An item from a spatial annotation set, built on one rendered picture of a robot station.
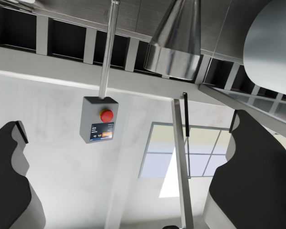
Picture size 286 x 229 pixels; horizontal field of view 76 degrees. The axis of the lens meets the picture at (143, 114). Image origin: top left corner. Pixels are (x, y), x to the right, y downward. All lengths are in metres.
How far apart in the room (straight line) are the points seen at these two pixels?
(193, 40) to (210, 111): 4.07
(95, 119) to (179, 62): 0.23
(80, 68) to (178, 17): 0.40
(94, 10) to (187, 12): 0.34
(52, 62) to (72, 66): 0.07
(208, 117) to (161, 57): 4.13
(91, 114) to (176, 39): 0.25
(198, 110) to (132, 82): 3.64
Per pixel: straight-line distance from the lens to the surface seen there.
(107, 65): 0.41
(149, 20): 0.72
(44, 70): 0.74
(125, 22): 0.71
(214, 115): 4.63
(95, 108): 0.41
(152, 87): 0.76
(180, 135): 0.76
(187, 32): 0.47
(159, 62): 0.46
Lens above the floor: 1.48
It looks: 20 degrees up
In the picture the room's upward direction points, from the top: 167 degrees counter-clockwise
